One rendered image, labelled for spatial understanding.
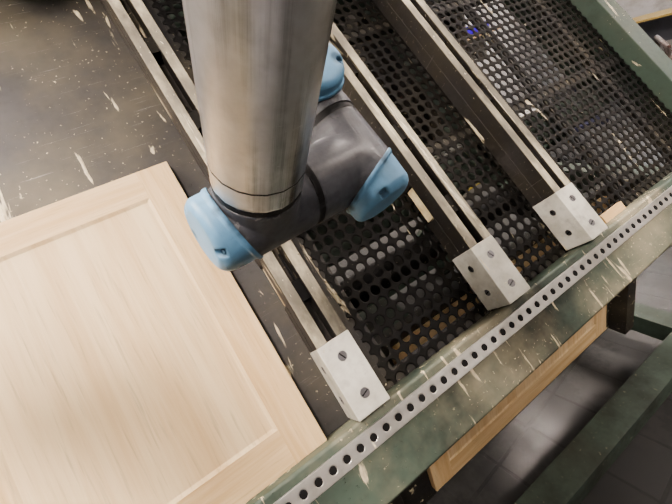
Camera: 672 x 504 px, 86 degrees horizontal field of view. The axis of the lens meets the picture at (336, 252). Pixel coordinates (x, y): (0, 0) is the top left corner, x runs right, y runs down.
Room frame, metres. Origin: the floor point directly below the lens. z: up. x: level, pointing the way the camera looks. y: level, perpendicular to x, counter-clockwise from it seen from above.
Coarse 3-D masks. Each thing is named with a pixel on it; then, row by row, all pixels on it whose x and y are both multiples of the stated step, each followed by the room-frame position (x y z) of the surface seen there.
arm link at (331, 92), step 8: (328, 48) 0.42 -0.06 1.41; (328, 56) 0.41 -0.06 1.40; (336, 56) 0.41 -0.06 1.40; (328, 64) 0.40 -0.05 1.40; (336, 64) 0.40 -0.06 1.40; (328, 72) 0.39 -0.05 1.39; (336, 72) 0.40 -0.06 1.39; (328, 80) 0.39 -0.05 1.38; (336, 80) 0.39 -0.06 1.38; (328, 88) 0.39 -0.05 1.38; (336, 88) 0.40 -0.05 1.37; (320, 96) 0.39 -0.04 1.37; (328, 96) 0.39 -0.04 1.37; (336, 96) 0.40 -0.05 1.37; (344, 96) 0.41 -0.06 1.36; (320, 104) 0.40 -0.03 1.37; (328, 104) 0.39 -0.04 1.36
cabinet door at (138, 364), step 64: (128, 192) 0.67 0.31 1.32; (0, 256) 0.57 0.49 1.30; (64, 256) 0.58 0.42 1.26; (128, 256) 0.59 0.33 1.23; (192, 256) 0.60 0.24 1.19; (0, 320) 0.51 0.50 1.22; (64, 320) 0.52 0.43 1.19; (128, 320) 0.52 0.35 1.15; (192, 320) 0.52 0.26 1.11; (256, 320) 0.53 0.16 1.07; (0, 384) 0.45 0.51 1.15; (64, 384) 0.45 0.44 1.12; (128, 384) 0.46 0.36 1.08; (192, 384) 0.46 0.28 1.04; (256, 384) 0.46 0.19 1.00; (0, 448) 0.40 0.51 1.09; (64, 448) 0.40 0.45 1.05; (128, 448) 0.40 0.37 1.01; (192, 448) 0.40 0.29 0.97; (256, 448) 0.40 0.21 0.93
